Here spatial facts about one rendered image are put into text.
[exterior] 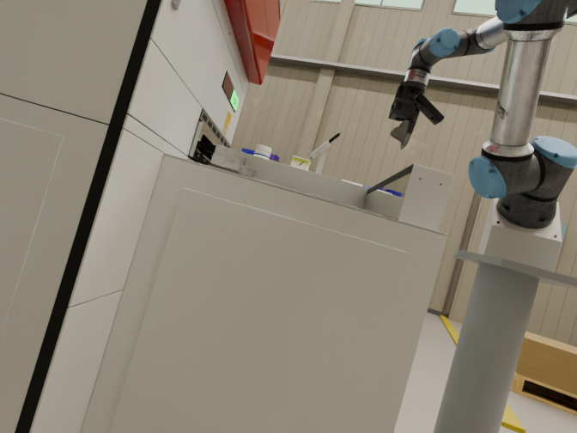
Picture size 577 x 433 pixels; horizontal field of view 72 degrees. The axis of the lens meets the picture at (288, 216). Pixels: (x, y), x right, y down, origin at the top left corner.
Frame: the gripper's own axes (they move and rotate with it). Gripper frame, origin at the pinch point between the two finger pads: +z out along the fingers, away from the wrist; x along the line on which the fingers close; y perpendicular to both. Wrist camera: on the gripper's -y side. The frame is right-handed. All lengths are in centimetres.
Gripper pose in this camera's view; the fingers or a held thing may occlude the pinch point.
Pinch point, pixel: (404, 146)
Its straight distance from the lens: 137.0
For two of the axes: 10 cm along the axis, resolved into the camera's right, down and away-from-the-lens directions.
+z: -2.8, 9.6, -0.3
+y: -9.6, -2.8, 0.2
